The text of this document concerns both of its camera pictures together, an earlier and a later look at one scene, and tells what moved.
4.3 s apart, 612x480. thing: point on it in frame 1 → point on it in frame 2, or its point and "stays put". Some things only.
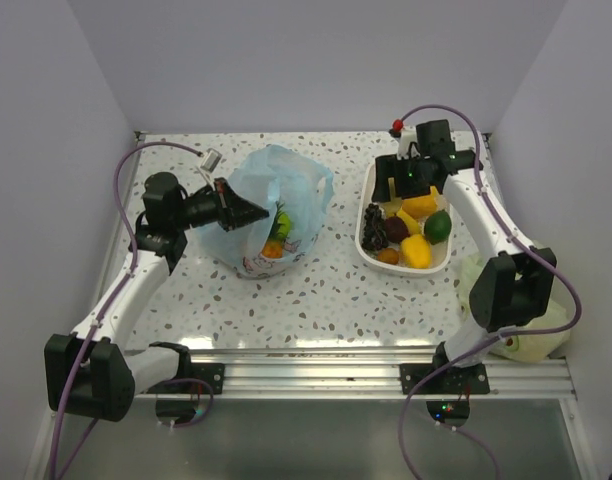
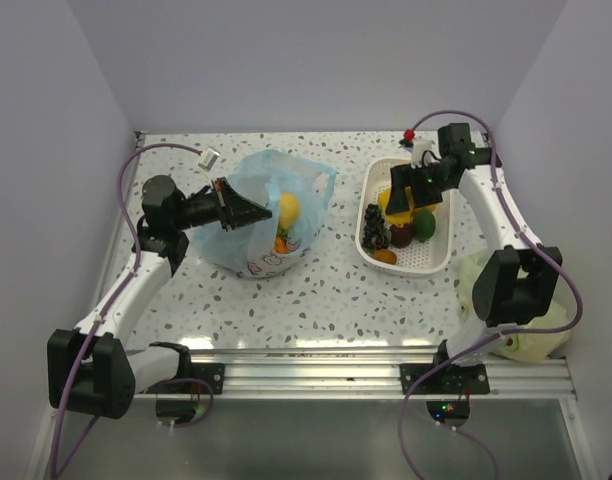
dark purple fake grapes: x=375 y=236 stays put
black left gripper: x=232 y=210 stays put
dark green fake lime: x=437 y=226 → x=424 y=225
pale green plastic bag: x=520 y=348 stays put
